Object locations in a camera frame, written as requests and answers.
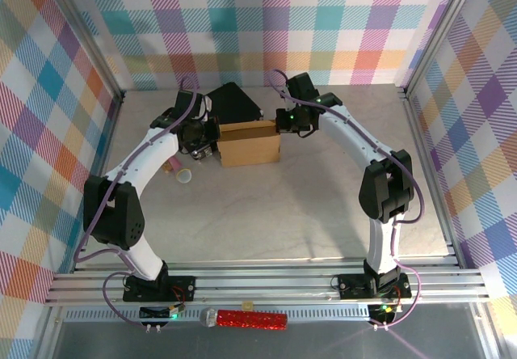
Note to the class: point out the brown cardboard paper box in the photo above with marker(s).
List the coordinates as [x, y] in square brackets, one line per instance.
[250, 149]

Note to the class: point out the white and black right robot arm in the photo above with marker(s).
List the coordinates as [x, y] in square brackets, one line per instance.
[363, 140]

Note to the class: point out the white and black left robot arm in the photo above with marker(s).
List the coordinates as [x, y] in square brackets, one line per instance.
[137, 161]

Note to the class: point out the small wooden block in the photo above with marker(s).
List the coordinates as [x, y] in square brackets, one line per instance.
[166, 166]

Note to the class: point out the pink cup with cream rim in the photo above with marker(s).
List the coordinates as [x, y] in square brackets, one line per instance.
[185, 176]

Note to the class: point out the black case with chrome latches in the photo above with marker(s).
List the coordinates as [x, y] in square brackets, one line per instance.
[234, 104]

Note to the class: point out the yellow power connector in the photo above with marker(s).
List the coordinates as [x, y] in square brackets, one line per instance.
[177, 307]

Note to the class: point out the small beige tag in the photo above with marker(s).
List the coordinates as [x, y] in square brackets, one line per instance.
[247, 305]

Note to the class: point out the black left control board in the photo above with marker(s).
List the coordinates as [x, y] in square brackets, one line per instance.
[155, 313]

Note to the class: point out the black control board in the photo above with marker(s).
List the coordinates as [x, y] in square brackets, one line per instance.
[381, 314]
[155, 313]

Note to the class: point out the perforated metal strip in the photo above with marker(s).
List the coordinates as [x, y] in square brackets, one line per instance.
[315, 314]

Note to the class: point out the red glitter microphone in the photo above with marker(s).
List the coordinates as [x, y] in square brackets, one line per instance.
[250, 319]

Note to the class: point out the black right control board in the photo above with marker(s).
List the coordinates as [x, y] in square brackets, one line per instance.
[381, 314]

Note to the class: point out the aluminium side rail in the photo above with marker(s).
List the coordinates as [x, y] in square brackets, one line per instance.
[414, 124]
[108, 140]

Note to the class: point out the aluminium corner post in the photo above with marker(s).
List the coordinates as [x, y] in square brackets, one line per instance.
[87, 31]
[438, 31]

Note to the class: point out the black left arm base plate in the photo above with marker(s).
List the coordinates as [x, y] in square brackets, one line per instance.
[179, 280]

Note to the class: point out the aluminium rail frame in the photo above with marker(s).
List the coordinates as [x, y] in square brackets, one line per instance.
[262, 284]

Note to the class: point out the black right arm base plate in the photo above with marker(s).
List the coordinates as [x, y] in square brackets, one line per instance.
[351, 286]

